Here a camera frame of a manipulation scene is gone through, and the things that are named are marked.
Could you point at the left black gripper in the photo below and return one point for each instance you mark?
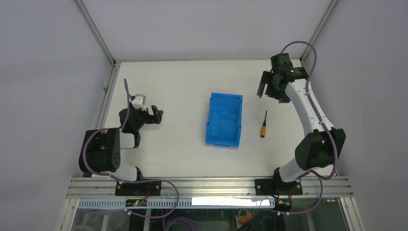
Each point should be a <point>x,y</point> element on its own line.
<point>150,119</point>

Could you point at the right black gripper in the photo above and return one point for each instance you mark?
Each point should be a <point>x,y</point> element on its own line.
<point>281,96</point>

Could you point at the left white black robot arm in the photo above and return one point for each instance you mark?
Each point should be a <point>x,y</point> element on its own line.
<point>101,149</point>

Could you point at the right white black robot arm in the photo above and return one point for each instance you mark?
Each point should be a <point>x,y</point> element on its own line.
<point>322,142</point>

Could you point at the blue plastic bin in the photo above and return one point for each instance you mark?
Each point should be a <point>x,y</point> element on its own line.
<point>224,123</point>

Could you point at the orange object below table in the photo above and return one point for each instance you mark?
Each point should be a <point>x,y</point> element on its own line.
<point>245,215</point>

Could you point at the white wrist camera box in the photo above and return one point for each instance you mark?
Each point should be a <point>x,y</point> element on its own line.
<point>138,102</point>

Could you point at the orange handled screwdriver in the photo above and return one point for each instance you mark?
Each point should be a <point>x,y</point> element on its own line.
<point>264,126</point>

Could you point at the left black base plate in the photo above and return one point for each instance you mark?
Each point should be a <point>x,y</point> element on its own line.
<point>152,188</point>

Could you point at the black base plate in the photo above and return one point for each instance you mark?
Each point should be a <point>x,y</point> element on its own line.
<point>152,188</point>
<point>277,188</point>

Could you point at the right aluminium frame post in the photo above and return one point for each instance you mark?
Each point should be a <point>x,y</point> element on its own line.
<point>318,30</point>

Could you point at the aluminium frame post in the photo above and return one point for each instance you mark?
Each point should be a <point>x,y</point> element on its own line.
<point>318,30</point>
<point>94,30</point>

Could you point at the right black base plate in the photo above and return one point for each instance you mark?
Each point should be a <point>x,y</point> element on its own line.
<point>277,188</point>

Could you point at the aluminium mounting rail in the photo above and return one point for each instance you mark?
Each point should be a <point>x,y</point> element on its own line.
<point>210,187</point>

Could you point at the white slotted cable duct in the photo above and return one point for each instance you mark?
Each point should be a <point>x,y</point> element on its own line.
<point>183,203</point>

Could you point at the left aluminium frame post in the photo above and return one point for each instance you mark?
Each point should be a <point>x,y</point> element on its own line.
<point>94,30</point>

